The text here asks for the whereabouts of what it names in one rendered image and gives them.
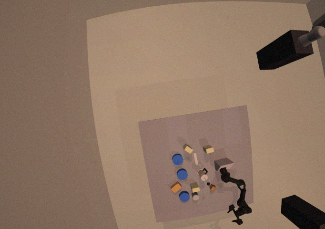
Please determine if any blue short cylinder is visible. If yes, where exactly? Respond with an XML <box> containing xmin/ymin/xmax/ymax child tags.
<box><xmin>179</xmin><ymin>191</ymin><xmax>190</xmax><ymax>202</ymax></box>
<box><xmin>172</xmin><ymin>154</ymin><xmax>183</xmax><ymax>165</ymax></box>
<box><xmin>177</xmin><ymin>168</ymin><xmax>188</xmax><ymax>180</ymax></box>

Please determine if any olive-yellow rectangular block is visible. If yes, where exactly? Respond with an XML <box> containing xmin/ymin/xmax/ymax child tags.
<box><xmin>203</xmin><ymin>145</ymin><xmax>214</xmax><ymax>154</ymax></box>
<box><xmin>190</xmin><ymin>182</ymin><xmax>200</xmax><ymax>192</ymax></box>
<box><xmin>183</xmin><ymin>144</ymin><xmax>193</xmax><ymax>154</ymax></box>

